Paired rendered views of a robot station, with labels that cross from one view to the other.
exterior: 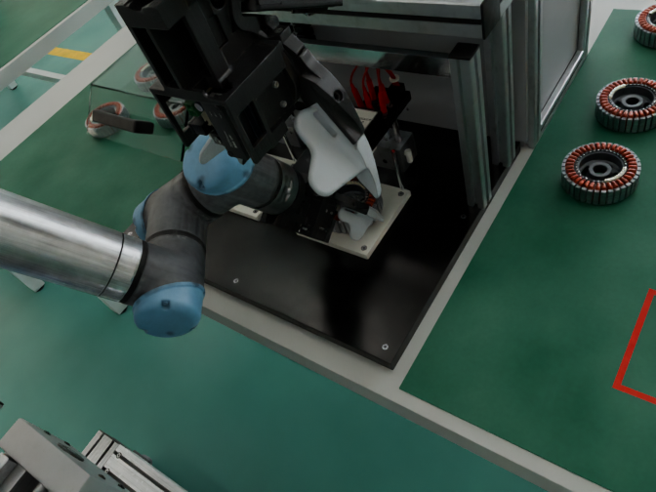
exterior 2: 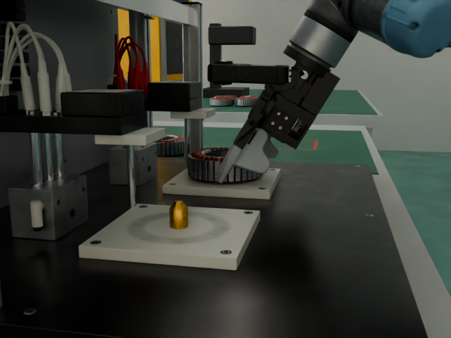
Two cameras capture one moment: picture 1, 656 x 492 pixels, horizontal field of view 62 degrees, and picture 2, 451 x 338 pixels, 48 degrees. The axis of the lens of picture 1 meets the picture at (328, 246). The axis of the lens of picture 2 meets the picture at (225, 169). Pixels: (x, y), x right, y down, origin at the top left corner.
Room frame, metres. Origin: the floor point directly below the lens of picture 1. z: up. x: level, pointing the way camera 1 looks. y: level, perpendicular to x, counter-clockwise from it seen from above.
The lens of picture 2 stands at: (1.15, 0.50, 0.95)
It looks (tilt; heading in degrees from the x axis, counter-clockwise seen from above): 12 degrees down; 229
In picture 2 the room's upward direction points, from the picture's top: straight up
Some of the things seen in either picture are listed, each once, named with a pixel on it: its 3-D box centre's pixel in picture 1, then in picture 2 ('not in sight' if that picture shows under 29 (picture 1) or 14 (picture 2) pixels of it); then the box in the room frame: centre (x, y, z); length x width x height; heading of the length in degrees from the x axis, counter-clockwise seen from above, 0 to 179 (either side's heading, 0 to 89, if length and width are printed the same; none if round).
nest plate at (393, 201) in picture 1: (352, 213); (225, 180); (0.67, -0.06, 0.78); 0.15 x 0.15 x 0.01; 38
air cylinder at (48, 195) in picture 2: (289, 126); (51, 204); (0.95, -0.03, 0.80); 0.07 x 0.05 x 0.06; 38
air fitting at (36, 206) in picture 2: not in sight; (37, 215); (0.97, 0.01, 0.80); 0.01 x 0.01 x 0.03; 38
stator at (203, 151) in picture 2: (349, 203); (225, 163); (0.67, -0.06, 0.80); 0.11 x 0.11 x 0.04
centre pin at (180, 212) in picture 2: not in sight; (178, 213); (0.86, 0.09, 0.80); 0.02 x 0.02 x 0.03
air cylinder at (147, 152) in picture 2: (390, 148); (133, 162); (0.75, -0.18, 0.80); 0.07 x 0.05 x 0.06; 38
